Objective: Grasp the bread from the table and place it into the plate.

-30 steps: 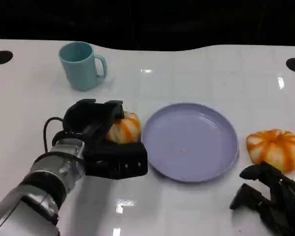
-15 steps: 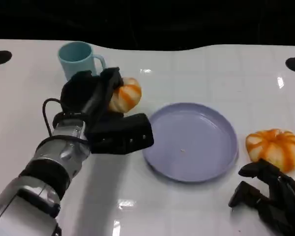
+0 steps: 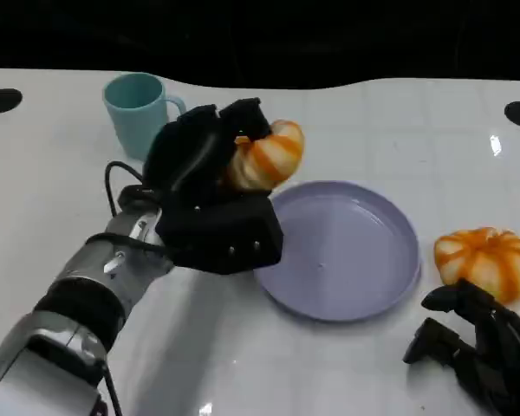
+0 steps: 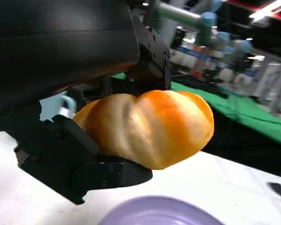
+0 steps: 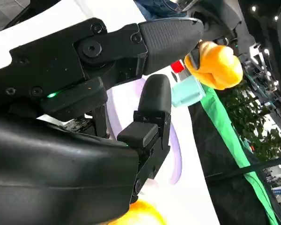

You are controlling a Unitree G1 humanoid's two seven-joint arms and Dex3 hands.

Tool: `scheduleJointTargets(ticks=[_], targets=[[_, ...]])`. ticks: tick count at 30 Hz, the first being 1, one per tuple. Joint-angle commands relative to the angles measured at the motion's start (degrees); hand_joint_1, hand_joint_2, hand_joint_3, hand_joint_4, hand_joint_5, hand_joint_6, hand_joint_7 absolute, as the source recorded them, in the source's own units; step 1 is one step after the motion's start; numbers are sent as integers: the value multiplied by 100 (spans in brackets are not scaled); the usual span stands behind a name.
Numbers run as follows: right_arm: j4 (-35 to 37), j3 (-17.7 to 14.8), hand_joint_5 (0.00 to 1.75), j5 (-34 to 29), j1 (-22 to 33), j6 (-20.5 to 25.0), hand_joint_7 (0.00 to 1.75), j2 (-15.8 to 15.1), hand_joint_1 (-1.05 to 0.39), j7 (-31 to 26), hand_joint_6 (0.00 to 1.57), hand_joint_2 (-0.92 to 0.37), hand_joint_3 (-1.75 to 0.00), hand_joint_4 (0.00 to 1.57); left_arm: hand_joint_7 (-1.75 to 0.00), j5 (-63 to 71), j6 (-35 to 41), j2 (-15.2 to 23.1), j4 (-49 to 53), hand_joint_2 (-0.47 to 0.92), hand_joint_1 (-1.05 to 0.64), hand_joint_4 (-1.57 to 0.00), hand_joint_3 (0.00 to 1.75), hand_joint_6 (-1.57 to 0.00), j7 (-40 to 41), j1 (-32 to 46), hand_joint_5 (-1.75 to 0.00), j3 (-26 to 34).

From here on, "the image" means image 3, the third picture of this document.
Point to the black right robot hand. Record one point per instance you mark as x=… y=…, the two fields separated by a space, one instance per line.
x=502 y=359

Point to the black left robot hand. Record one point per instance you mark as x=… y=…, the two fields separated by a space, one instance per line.
x=186 y=160

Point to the orange and white bread roll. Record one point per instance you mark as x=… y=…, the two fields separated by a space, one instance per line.
x=268 y=160
x=487 y=260

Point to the pale green mug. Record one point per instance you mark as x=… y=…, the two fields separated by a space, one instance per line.
x=134 y=117

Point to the lilac plate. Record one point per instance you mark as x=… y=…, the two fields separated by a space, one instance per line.
x=351 y=255

